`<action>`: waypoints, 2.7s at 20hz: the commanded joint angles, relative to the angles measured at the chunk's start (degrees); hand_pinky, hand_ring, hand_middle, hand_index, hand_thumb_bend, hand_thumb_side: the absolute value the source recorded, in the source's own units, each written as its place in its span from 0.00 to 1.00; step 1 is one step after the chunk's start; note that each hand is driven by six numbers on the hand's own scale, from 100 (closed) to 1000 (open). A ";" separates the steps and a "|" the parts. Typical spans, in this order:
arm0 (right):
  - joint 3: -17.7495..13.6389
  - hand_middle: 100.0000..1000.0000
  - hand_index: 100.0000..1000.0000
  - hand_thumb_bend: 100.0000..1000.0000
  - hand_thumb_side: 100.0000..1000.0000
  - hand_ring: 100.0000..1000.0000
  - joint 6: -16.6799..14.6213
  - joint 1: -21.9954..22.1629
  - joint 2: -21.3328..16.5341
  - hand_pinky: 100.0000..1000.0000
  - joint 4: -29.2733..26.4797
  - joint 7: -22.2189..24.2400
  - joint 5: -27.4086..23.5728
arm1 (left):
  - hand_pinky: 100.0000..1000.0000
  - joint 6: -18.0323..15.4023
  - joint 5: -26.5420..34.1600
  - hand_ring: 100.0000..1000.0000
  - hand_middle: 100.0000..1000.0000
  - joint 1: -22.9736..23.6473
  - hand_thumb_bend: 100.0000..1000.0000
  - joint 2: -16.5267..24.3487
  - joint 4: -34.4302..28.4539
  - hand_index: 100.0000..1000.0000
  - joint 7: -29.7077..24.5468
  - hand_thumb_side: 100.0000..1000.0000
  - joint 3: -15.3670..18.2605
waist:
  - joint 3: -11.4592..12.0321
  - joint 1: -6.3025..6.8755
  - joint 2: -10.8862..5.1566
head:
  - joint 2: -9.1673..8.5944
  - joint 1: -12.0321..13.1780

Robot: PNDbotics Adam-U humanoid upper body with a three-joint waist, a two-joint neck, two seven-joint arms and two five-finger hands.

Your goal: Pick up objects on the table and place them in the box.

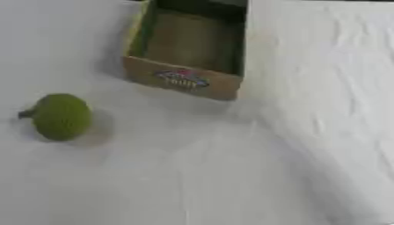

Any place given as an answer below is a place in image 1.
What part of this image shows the tan cardboard box green inside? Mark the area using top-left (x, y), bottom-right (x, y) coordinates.
top-left (120, 0), bottom-right (252, 102)

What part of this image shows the green knitted round fruit toy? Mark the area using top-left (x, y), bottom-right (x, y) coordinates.
top-left (17, 92), bottom-right (96, 142)

